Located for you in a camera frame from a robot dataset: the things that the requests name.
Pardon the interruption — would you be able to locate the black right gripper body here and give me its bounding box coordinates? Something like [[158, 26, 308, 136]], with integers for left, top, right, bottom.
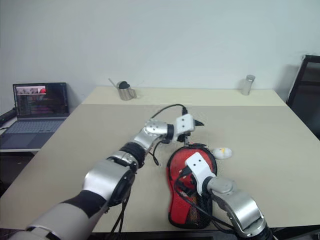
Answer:
[[182, 174, 200, 199]]

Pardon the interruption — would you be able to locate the small white object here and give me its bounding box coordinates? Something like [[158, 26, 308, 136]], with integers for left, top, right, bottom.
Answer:
[[211, 147, 234, 160]]

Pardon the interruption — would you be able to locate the thin metal stirrer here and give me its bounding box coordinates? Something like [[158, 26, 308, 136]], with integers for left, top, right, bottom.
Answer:
[[107, 77, 121, 89]]

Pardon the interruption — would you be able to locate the black bar device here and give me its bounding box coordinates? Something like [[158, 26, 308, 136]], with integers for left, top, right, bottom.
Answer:
[[0, 106, 17, 127]]

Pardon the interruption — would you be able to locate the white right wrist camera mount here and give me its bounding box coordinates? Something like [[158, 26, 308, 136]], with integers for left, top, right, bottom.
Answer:
[[184, 151, 217, 195]]

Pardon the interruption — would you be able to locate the open grey laptop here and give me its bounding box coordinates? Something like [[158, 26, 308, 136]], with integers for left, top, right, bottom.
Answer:
[[0, 82, 71, 151]]

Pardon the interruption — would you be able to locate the steel milk pitcher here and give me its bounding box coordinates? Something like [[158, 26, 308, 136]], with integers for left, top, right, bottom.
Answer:
[[117, 83, 138, 101]]

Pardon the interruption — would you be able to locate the clear jar with lid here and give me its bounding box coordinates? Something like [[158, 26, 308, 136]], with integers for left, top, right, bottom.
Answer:
[[240, 74, 257, 96]]

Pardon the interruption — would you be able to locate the red table tennis paddle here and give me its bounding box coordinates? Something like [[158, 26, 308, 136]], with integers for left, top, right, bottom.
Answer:
[[170, 147, 215, 221]]

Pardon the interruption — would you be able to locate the black mesh paddle case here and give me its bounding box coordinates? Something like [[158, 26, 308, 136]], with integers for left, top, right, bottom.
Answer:
[[165, 142, 219, 230]]

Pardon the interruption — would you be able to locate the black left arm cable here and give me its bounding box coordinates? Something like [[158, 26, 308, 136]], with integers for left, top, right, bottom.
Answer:
[[109, 103, 190, 235]]

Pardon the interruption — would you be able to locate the black office chair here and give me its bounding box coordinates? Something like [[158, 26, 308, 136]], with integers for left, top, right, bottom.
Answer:
[[285, 54, 320, 141]]

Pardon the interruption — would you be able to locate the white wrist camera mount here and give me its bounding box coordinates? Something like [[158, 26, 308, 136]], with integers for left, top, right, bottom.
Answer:
[[174, 114, 197, 142], [184, 151, 217, 195]]

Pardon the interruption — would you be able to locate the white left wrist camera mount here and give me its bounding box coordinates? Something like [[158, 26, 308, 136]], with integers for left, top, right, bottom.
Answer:
[[174, 114, 197, 142]]

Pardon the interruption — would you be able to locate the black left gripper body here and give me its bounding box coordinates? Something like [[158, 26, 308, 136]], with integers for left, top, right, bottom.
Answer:
[[175, 132, 193, 145]]

